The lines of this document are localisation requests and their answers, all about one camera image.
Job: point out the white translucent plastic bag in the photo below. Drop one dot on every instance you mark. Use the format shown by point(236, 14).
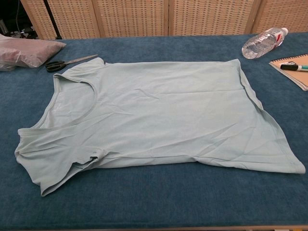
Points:
point(6, 68)

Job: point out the wicker folding screen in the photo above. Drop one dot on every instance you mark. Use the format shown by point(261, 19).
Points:
point(132, 16)

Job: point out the brown spiral notebook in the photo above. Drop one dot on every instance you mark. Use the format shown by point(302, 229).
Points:
point(293, 78)

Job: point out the light blue t-shirt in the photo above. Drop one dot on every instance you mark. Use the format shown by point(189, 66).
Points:
point(156, 108)

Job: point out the black green marker pen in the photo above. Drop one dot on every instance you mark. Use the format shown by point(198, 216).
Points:
point(288, 67)

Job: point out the black tripod stand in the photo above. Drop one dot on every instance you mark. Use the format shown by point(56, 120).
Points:
point(51, 19)

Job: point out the clear plastic water bottle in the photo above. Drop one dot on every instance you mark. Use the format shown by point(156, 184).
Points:
point(260, 44)

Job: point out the plastic bag with red cloth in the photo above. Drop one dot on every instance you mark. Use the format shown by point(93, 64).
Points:
point(29, 51)

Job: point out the blue velvet table cover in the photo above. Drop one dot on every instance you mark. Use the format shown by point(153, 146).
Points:
point(154, 204)

